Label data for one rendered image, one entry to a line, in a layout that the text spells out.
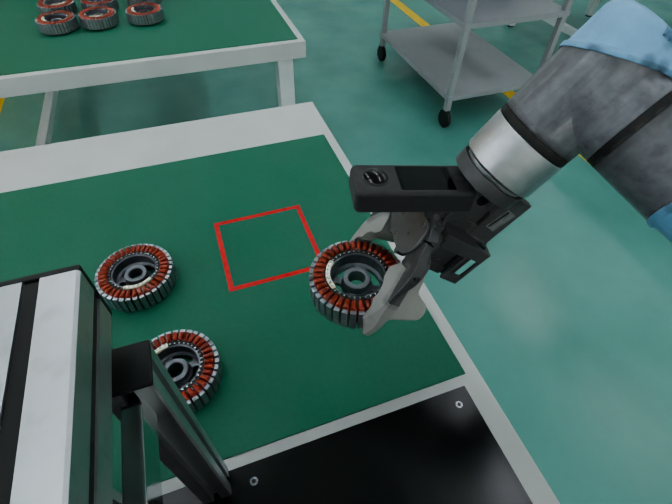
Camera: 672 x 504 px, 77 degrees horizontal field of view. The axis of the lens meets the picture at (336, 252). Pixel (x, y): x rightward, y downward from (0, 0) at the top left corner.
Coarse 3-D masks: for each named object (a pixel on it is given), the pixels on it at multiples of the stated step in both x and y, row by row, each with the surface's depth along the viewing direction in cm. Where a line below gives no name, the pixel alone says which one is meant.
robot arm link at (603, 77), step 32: (576, 32) 32; (608, 32) 30; (640, 32) 29; (544, 64) 34; (576, 64) 31; (608, 64) 30; (640, 64) 29; (512, 96) 36; (544, 96) 33; (576, 96) 31; (608, 96) 30; (640, 96) 30; (544, 128) 33; (576, 128) 32; (608, 128) 31
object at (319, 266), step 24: (360, 240) 52; (312, 264) 50; (336, 264) 51; (360, 264) 52; (384, 264) 50; (312, 288) 47; (336, 288) 48; (360, 288) 48; (336, 312) 46; (360, 312) 45
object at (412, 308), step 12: (396, 264) 43; (384, 276) 44; (396, 276) 43; (384, 288) 44; (372, 300) 45; (384, 300) 43; (408, 300) 44; (420, 300) 45; (372, 312) 44; (384, 312) 43; (396, 312) 44; (408, 312) 45; (420, 312) 46; (372, 324) 44
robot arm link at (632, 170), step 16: (656, 112) 29; (624, 128) 30; (640, 128) 30; (656, 128) 29; (608, 144) 31; (624, 144) 30; (640, 144) 30; (656, 144) 29; (592, 160) 33; (608, 160) 32; (624, 160) 31; (640, 160) 30; (656, 160) 30; (608, 176) 33; (624, 176) 32; (640, 176) 31; (656, 176) 30; (624, 192) 33; (640, 192) 31; (656, 192) 30; (640, 208) 32; (656, 208) 31; (656, 224) 32
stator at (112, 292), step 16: (112, 256) 65; (128, 256) 66; (144, 256) 66; (160, 256) 65; (112, 272) 64; (128, 272) 64; (144, 272) 64; (160, 272) 64; (176, 272) 67; (96, 288) 61; (112, 288) 61; (128, 288) 61; (144, 288) 61; (160, 288) 62; (112, 304) 61; (128, 304) 61; (144, 304) 62
